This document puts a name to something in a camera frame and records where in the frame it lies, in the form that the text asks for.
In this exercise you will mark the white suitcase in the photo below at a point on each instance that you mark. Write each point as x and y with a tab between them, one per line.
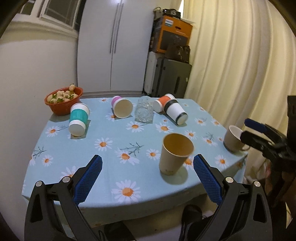
150	70

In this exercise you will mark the cream curtain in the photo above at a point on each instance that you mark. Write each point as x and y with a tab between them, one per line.
243	63

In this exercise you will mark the brown kraft paper cup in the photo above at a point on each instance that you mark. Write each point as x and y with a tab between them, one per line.
176	149

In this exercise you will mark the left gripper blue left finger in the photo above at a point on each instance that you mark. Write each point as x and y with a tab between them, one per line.
85	178

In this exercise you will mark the dark grey suitcase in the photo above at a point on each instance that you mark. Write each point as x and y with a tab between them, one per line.
170	77

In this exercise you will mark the red bowl of strawberries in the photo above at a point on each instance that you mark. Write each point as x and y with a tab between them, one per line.
61	100

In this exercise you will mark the white framed window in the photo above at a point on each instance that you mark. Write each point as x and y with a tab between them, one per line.
66	13

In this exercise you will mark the white double door cabinet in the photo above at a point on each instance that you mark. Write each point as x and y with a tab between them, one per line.
113	45

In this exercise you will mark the blue daisy tablecloth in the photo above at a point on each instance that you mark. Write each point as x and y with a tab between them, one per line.
130	151

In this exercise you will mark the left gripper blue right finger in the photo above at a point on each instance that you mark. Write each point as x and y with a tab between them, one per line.
210	177

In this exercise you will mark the pink sleeve white cup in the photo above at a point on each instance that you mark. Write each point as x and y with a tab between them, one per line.
122	107

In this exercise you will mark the black handbag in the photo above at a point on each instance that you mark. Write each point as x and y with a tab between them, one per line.
177	52

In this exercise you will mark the teal sleeve white cup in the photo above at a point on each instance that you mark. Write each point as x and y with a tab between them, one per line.
79	114

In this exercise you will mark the clear glass tumbler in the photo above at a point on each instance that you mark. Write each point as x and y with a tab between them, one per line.
144	111

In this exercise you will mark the black banded white cup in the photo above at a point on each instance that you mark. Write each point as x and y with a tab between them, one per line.
174	110

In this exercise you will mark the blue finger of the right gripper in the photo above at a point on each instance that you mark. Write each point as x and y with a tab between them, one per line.
259	127
254	141

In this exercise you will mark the orange sleeve white cup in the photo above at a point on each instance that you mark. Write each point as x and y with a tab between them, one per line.
159	104

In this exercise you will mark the beige ceramic mug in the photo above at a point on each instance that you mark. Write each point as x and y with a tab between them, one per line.
232	140

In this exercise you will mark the orange black cardboard box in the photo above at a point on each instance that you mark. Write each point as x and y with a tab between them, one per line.
167	30

